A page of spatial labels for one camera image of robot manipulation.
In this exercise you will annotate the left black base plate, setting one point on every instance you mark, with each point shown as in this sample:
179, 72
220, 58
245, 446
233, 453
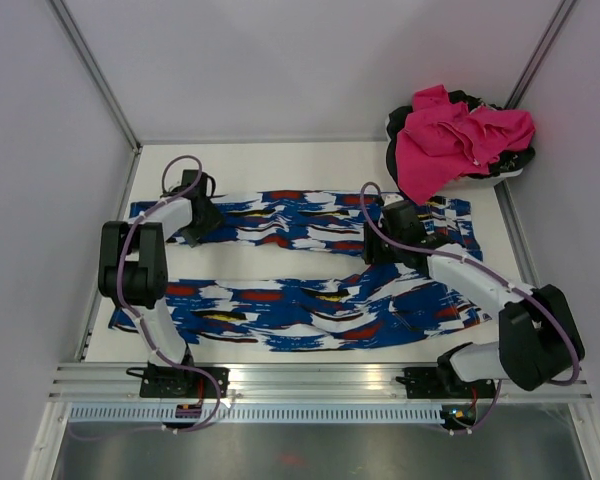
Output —
159, 382

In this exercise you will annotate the right aluminium frame post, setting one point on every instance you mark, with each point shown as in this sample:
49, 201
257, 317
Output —
541, 51

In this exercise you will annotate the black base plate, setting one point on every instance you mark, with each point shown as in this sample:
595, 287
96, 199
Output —
159, 382
423, 383

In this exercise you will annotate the left aluminium frame post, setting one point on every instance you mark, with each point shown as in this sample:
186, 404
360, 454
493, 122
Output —
80, 45

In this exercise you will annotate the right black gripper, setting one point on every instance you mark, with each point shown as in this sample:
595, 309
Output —
372, 250

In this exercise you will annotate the white slotted cable duct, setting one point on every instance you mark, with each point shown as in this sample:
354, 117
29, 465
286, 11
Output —
262, 413

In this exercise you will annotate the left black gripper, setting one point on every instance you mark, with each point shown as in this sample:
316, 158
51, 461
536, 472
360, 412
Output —
214, 221

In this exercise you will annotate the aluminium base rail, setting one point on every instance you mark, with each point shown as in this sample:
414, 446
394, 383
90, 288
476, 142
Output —
250, 383

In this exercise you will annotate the pink trousers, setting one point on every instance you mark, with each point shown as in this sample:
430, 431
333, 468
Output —
442, 140

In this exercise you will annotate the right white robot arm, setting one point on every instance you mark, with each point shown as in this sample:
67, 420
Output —
537, 336

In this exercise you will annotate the aluminium frame post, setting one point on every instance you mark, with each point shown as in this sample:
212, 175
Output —
541, 51
80, 45

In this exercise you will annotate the black garment pile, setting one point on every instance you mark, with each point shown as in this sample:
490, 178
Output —
510, 163

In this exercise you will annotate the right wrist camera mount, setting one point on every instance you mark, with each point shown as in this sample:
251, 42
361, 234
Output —
391, 198

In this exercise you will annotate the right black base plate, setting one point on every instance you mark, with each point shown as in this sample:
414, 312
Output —
423, 383

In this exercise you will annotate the blue white patterned trousers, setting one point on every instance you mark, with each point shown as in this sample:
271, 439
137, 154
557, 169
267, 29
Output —
384, 305

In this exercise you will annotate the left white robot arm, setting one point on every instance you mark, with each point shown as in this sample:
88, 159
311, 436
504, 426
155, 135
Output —
133, 273

